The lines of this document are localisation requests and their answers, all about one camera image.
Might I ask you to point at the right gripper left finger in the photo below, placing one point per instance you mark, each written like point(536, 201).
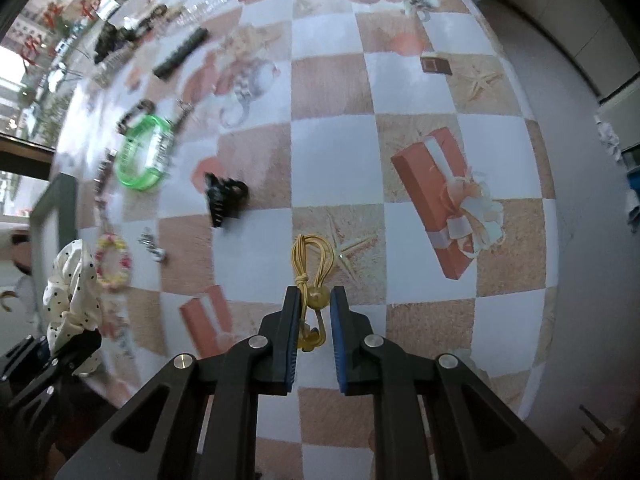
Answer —
point(276, 372)

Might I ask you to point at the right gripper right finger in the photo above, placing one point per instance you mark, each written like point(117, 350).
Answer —
point(353, 371)

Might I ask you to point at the white polka dot scrunchie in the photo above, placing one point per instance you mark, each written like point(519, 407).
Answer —
point(71, 298)

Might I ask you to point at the black small claw clip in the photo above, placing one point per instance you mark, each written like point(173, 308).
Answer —
point(225, 198)

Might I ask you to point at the green translucent bangle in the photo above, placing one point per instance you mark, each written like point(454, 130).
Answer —
point(143, 158)

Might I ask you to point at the small silver earring charm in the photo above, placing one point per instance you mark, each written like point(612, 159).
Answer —
point(148, 241)

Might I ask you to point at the grey shallow tray box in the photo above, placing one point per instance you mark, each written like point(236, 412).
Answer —
point(53, 221)

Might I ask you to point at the checkered patterned tablecloth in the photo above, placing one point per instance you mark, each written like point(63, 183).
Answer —
point(307, 102)

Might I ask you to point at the clear large claw clip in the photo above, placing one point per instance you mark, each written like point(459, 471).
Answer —
point(105, 72)

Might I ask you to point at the black rectangular hair clip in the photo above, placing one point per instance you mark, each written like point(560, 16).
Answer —
point(165, 69)

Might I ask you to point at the leopard print scrunchie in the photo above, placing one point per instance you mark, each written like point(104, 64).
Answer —
point(111, 39)

